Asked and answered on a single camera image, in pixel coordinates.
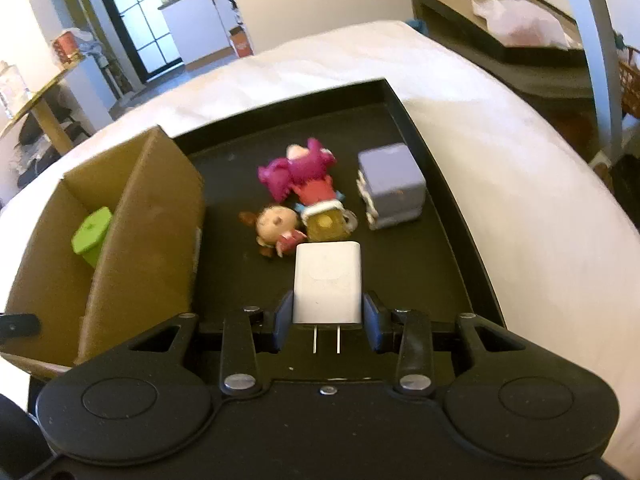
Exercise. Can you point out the purple grey block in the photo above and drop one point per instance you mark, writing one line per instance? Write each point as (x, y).
(390, 172)

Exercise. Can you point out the round gold-edged table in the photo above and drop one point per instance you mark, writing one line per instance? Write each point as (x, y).
(52, 127)

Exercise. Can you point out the white wall charger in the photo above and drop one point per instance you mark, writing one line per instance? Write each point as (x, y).
(327, 285)

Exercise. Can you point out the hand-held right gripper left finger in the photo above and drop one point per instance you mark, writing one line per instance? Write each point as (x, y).
(284, 317)

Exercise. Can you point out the white kitchen cabinet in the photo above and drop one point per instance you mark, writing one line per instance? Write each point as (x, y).
(200, 20)

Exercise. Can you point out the orange carton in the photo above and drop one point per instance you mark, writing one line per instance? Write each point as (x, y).
(242, 42)

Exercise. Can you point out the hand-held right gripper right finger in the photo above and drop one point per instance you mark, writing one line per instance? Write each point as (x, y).
(375, 320)

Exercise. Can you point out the clear glass jar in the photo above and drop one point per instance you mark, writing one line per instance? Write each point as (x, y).
(12, 87)

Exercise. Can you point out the wicker basket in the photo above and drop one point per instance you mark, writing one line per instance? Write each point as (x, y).
(630, 85)

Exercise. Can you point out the cardboard box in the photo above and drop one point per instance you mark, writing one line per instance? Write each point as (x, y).
(150, 240)

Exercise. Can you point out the white plastic bag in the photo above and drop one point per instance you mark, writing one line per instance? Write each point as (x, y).
(525, 22)

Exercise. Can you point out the brown-haired doll figurine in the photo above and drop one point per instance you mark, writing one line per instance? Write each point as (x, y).
(274, 222)

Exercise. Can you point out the black tray with cardboard liner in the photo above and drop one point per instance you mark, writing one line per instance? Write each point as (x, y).
(450, 15)

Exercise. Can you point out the red can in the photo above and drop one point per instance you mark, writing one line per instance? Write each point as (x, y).
(65, 50)

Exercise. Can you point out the red dress figurine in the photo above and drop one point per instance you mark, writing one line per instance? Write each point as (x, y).
(317, 195)

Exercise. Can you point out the green hexagonal container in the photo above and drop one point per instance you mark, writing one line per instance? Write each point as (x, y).
(90, 234)

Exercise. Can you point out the black-framed glass door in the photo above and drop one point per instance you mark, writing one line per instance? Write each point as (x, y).
(145, 15)

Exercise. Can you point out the white metal frame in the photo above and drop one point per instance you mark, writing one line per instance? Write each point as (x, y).
(597, 60)

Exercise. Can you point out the pink monster figurine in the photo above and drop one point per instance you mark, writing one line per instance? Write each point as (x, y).
(295, 170)

